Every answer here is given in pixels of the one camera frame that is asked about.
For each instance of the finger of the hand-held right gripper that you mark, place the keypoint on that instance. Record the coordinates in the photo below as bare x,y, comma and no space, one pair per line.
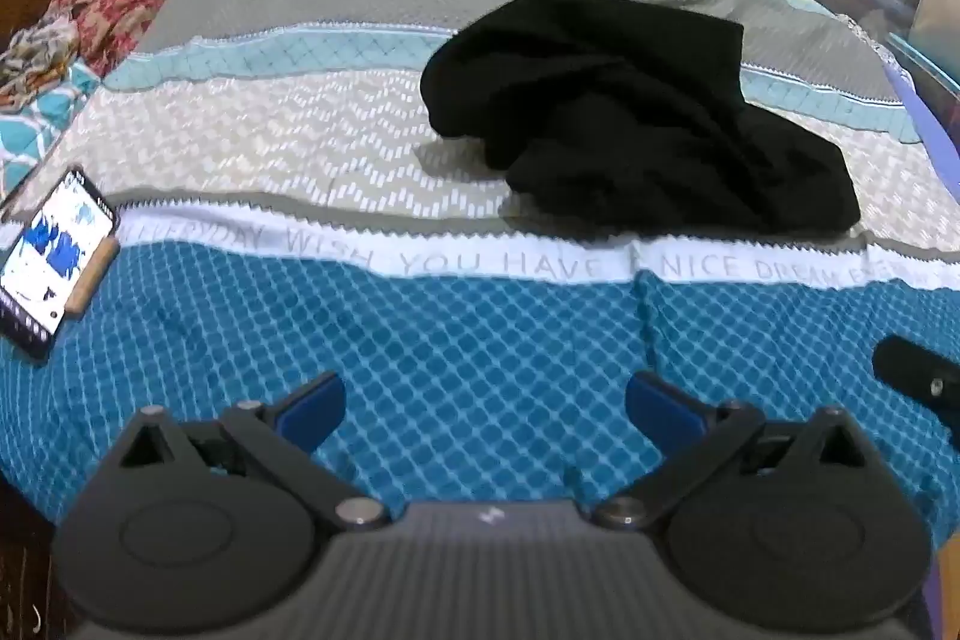
911,366

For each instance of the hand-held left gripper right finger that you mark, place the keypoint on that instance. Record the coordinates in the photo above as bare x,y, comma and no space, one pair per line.
661,413

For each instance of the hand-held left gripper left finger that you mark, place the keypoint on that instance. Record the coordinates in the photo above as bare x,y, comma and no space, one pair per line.
311,411

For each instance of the black pants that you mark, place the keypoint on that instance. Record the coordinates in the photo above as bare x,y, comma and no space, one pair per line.
637,123

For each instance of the teal grey patterned bedspread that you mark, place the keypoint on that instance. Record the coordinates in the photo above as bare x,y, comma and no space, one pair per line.
450,340

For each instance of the purple mattress edge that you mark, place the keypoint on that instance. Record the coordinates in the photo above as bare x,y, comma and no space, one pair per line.
926,123

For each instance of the wooden phone holder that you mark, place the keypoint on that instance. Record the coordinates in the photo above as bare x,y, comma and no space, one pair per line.
94,276

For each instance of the smartphone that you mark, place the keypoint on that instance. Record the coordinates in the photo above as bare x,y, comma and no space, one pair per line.
45,265

